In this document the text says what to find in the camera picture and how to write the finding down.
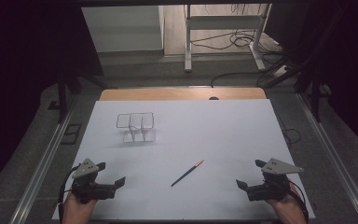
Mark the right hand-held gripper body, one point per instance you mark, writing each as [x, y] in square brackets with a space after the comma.
[272, 183]

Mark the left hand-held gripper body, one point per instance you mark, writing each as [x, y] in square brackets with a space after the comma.
[88, 188]

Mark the clear plastic compartment organizer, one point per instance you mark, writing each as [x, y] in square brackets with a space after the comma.
[135, 127]

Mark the blue pencil with orange end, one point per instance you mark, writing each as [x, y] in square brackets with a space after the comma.
[187, 173]

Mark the person's left hand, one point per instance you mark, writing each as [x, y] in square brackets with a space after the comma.
[76, 211]

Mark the person's right hand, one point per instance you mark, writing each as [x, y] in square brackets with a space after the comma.
[287, 210]

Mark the dark rectangular floor plate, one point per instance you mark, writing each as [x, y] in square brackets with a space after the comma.
[71, 133]

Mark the white table cover sheet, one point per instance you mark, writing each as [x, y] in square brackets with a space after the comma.
[199, 133]

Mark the black metal stand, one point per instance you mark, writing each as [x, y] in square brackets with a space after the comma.
[315, 96]
[62, 99]

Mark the white power strip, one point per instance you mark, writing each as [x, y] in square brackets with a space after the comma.
[280, 71]

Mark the white cabinet panel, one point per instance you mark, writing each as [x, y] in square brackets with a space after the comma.
[122, 29]

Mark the aluminium rail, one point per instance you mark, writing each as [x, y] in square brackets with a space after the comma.
[332, 155]
[40, 168]

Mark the small black floor bracket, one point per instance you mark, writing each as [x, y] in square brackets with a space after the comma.
[53, 105]

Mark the white metal desk frame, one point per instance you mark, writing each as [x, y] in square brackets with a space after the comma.
[187, 46]

